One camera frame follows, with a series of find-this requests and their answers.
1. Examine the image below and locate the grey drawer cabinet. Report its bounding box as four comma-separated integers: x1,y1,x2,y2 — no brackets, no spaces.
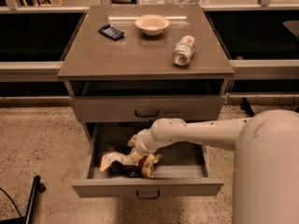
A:
58,5,234,138

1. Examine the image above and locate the black stand leg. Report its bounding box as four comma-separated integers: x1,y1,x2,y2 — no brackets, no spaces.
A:
241,97,255,117
0,175,46,224

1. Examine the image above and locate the blue snack packet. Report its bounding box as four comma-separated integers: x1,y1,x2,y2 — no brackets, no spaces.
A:
98,23,124,41

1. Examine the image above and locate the black stand leg right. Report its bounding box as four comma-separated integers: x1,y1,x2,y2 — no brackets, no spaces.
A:
241,97,255,117

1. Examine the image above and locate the brown chip bag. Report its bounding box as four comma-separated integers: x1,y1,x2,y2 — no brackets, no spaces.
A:
99,148,163,178

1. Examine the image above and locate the black stand leg left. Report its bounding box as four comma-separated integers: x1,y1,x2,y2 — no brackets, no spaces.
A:
0,175,46,224

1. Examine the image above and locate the closed grey upper drawer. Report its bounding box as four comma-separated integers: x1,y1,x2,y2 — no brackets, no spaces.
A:
70,95,224,122

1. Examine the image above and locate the white bowl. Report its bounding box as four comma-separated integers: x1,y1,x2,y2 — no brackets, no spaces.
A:
135,14,170,36

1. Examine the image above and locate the open grey lower drawer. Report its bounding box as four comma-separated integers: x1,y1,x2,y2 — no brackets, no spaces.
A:
72,123,223,200

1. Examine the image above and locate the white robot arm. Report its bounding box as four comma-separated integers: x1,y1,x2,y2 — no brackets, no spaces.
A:
128,110,299,224

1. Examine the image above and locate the silver drink can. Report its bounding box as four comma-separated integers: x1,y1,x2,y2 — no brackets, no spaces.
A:
173,35,195,66

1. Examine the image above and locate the grey railing beam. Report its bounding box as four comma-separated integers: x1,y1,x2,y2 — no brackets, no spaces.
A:
0,60,299,82

